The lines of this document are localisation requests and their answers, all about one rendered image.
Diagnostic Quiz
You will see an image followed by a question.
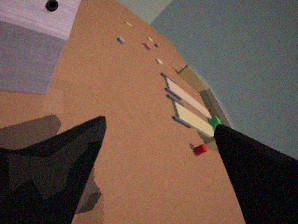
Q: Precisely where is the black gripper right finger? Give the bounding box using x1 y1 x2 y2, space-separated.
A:
213 124 298 224

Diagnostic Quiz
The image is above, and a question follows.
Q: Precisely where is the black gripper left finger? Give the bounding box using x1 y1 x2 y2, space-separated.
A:
0 116 106 224

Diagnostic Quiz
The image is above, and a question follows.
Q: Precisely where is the red cylinder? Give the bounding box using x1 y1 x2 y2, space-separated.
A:
194 144 208 156

